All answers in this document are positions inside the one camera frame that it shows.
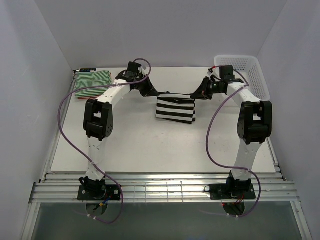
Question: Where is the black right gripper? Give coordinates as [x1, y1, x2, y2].
[190, 76, 223, 101]

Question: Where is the black white striped tank top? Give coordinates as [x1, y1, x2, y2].
[155, 93, 196, 124]

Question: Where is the green white striped tank top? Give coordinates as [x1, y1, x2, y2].
[74, 70, 113, 98]

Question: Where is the red white striped tank top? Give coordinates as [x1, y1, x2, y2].
[77, 96, 99, 100]

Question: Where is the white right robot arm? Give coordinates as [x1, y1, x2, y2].
[190, 65, 273, 199]

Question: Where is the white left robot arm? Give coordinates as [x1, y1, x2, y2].
[79, 58, 160, 200]

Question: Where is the white perforated plastic basket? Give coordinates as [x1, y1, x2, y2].
[214, 55, 270, 101]

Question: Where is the blue label sticker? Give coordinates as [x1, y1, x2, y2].
[79, 68, 97, 73]

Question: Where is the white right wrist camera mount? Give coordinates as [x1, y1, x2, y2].
[207, 66, 221, 81]

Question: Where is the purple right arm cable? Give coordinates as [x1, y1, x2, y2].
[206, 64, 261, 219]

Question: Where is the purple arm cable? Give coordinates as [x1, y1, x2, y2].
[58, 58, 152, 224]
[206, 64, 261, 219]

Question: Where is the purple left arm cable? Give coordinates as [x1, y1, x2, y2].
[58, 58, 152, 224]

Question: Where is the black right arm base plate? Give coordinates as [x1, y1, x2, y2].
[204, 176, 256, 200]

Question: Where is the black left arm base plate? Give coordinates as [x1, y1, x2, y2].
[77, 176, 121, 201]

